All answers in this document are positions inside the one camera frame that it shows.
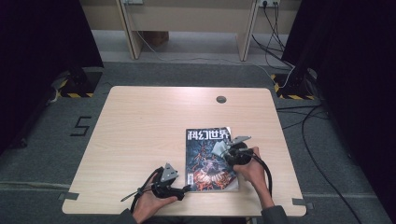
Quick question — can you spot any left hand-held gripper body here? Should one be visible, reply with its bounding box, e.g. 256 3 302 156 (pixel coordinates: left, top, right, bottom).
150 162 185 200

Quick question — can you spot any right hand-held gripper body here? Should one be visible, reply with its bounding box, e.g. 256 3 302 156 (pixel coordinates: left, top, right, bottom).
223 135 254 167

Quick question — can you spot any dark illustrated magazine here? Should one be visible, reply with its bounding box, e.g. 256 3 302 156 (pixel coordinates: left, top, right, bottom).
185 126 240 193

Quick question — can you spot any person's right hand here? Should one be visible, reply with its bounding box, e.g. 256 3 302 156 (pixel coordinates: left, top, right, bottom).
233 147 269 192

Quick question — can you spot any person's left hand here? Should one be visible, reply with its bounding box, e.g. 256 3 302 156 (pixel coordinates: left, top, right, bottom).
132 174 178 224

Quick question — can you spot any grey tape strip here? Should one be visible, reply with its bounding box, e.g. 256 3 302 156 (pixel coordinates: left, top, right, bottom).
57 191 80 202
291 198 315 211

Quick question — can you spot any black stand base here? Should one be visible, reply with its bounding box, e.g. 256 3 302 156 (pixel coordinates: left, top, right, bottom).
270 66 318 101
58 66 104 99

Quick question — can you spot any black curtain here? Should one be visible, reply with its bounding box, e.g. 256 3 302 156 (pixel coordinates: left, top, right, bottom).
281 0 396 216
0 0 105 155

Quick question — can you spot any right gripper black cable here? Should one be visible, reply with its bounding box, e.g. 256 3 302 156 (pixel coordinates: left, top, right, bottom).
248 152 274 199

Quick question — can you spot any black cable tie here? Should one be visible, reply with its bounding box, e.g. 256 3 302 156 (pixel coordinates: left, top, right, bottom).
120 186 148 203

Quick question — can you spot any thin black floor cable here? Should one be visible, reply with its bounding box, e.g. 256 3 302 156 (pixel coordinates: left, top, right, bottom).
276 105 329 130

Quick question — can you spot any long black floor cable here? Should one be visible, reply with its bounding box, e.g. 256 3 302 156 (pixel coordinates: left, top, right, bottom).
301 105 363 224

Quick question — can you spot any white floor cable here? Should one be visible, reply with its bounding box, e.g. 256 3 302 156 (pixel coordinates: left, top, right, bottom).
134 31 295 88

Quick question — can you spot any black power cable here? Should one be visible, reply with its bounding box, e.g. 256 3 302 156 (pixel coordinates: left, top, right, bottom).
251 34 294 68
262 3 286 52

